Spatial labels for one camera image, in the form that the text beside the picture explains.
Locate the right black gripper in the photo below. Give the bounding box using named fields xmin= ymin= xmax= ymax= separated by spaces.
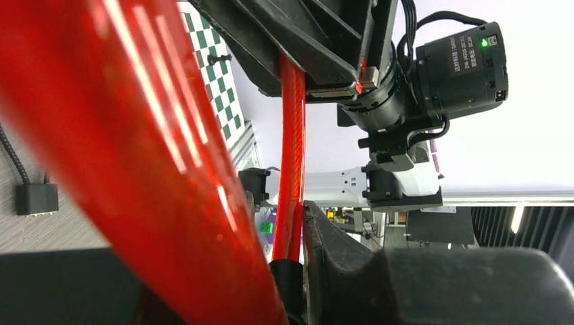
xmin=191 ymin=0 xmax=398 ymax=100

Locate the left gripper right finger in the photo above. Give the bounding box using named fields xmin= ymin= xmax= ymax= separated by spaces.
xmin=303 ymin=201 xmax=573 ymax=324

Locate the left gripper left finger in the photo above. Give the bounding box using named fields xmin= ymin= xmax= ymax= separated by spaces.
xmin=0 ymin=248 xmax=149 ymax=325

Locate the black cable padlock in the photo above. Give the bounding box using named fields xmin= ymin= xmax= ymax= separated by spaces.
xmin=1 ymin=127 xmax=60 ymax=217

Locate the red cable lock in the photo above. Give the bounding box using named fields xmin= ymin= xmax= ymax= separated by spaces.
xmin=1 ymin=1 xmax=288 ymax=324

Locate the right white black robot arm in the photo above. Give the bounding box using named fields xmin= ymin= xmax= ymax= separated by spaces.
xmin=192 ymin=1 xmax=508 ymax=212

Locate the black chess piece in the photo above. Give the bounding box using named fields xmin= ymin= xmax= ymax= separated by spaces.
xmin=207 ymin=54 xmax=233 ymax=66

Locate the green white checkered mat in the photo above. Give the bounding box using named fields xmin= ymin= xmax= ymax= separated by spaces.
xmin=176 ymin=1 xmax=245 ymax=148

